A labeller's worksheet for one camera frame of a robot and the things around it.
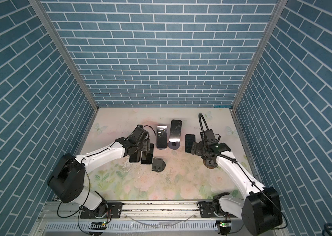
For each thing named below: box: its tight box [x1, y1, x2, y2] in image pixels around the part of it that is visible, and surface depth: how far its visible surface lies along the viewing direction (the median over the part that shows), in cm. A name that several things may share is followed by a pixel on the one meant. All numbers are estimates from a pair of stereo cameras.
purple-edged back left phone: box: [156, 125, 168, 150], surface depth 95 cm
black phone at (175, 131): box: [168, 119, 183, 143], surface depth 95 cm
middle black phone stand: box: [151, 157, 166, 173], surface depth 86 cm
